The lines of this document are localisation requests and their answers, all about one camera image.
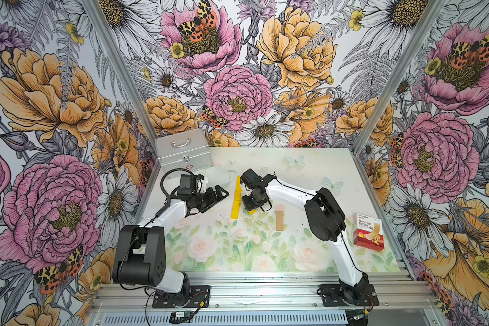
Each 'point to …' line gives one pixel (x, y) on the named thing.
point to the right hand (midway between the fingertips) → (250, 210)
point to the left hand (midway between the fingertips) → (221, 203)
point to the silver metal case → (188, 150)
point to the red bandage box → (367, 232)
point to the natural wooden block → (280, 221)
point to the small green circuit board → (180, 316)
